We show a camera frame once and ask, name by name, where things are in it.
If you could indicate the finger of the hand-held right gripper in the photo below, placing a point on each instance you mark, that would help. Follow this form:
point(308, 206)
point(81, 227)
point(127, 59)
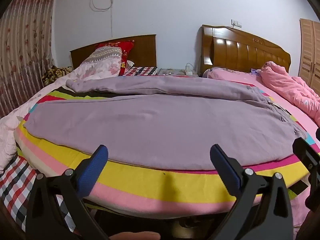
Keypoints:
point(306, 153)

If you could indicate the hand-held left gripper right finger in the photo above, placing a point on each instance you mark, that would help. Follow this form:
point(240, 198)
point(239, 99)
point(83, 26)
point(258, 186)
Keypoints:
point(225, 170)

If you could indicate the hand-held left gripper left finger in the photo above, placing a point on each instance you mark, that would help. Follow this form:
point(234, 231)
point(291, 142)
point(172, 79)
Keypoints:
point(96, 170)

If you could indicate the purple pants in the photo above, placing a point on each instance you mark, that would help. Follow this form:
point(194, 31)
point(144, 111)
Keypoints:
point(150, 120)

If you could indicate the person's left hand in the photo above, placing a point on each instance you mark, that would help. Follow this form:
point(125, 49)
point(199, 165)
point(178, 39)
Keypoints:
point(135, 236)

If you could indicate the striped colourful blanket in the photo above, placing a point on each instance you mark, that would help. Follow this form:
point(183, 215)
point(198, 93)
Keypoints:
point(140, 182)

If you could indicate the pink bed sheet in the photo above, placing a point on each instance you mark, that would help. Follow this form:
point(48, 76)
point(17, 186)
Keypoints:
point(282, 100)

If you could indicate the pink duvet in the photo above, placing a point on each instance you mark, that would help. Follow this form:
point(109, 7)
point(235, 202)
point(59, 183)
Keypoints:
point(282, 80)

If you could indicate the plaid bed sheet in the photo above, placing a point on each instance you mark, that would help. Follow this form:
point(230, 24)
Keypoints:
point(17, 187)

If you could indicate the light wooden wardrobe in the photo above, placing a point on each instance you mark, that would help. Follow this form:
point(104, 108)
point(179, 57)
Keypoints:
point(308, 55)

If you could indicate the tiger print blanket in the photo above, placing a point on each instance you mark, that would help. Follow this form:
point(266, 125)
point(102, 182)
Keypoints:
point(56, 73)

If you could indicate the pink floral quilt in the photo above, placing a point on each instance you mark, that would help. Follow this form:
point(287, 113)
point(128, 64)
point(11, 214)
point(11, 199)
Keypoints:
point(100, 65)

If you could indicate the white power strip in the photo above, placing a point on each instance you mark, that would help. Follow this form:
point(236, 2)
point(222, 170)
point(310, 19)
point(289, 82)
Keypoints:
point(189, 70)

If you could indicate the nightstand with patterned cover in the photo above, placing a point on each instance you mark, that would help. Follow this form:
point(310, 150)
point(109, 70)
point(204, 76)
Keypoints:
point(172, 72)

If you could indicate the panelled glossy wooden headboard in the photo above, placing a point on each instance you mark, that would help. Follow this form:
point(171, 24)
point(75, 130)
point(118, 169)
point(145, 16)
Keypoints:
point(237, 55)

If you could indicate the red embroidered pillow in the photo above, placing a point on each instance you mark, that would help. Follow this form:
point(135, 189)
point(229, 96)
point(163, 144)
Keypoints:
point(125, 48)

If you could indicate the plain wooden headboard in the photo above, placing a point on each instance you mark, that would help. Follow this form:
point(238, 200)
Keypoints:
point(145, 52)

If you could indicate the floral striped curtain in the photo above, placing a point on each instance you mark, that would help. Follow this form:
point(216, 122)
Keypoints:
point(22, 42)

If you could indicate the white wall socket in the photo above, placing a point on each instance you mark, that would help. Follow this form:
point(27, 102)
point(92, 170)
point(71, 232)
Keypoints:
point(236, 23)

